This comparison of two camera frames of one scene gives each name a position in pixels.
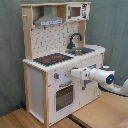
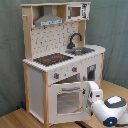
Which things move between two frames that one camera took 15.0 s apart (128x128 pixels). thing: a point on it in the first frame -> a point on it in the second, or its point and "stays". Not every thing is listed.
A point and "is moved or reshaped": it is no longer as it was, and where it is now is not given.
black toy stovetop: (52, 59) stays
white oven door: (63, 98) is moved or reshaped
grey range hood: (48, 18) stays
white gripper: (84, 73) -> (95, 93)
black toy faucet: (71, 45) stays
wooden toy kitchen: (56, 44) stays
